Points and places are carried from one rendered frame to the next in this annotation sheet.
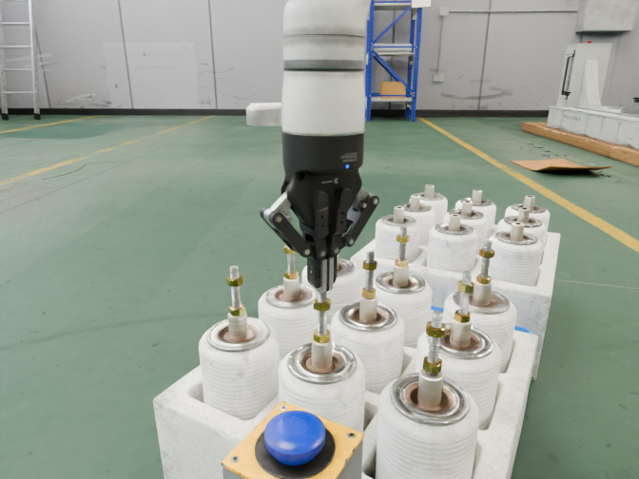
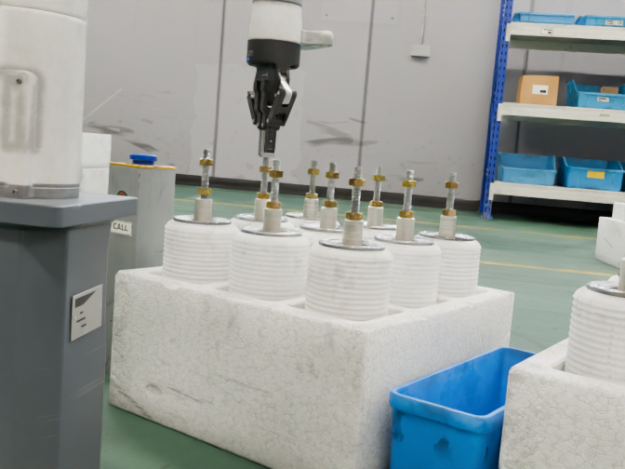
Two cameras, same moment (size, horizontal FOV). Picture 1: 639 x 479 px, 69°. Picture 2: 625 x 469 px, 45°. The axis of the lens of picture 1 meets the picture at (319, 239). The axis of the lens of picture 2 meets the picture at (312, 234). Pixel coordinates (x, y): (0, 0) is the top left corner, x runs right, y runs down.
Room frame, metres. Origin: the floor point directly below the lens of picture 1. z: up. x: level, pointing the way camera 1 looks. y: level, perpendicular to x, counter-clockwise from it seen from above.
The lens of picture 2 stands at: (0.63, -1.08, 0.35)
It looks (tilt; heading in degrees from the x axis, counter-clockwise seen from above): 6 degrees down; 96
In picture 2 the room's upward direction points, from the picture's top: 5 degrees clockwise
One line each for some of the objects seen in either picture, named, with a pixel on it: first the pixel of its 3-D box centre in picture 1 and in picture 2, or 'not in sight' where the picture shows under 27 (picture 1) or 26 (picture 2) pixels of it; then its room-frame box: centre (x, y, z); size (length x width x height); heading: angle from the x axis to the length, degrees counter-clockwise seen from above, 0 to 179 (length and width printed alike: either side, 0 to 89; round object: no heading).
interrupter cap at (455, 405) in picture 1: (429, 398); (202, 221); (0.37, -0.11, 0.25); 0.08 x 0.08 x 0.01
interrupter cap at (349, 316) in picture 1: (367, 316); (327, 229); (0.53, -0.06, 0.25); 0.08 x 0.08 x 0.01
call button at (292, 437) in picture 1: (295, 440); (142, 160); (0.24, 0.02, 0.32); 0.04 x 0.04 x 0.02
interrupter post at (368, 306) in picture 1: (368, 307); (328, 220); (0.53, -0.06, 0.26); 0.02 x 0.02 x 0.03
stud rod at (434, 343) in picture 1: (434, 348); (205, 178); (0.37, -0.11, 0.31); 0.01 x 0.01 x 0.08
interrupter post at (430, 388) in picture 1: (430, 387); (203, 211); (0.37, -0.11, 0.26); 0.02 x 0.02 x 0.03
